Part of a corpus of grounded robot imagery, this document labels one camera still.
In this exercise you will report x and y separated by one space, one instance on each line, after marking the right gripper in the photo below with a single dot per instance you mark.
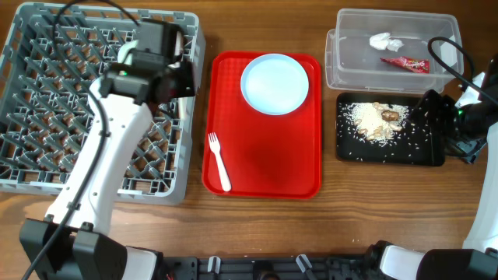
443 104

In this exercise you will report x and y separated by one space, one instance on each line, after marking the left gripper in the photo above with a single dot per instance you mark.
188 87

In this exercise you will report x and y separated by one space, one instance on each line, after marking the red snack wrapper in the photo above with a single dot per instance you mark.
411 64

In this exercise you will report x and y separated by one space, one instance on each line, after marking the rice and food scraps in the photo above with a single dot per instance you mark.
377 122

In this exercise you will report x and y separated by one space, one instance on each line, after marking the white plastic fork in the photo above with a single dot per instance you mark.
215 148

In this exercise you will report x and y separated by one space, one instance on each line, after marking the white napkin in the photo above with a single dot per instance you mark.
383 41

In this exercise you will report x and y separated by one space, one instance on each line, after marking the light blue plate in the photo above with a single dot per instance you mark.
274 84

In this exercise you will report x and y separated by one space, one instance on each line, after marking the white plastic spoon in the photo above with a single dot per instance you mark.
182 108

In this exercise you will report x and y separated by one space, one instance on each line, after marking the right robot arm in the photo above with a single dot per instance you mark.
442 250

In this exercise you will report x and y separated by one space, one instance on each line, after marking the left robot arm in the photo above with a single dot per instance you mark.
71 241

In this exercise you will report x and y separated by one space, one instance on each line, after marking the black waste tray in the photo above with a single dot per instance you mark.
389 151

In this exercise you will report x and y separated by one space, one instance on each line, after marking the grey dishwasher rack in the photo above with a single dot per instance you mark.
51 56

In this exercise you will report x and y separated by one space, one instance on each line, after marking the clear plastic bin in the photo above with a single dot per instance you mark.
352 64

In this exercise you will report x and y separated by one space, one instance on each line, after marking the red serving tray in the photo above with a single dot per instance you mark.
266 156

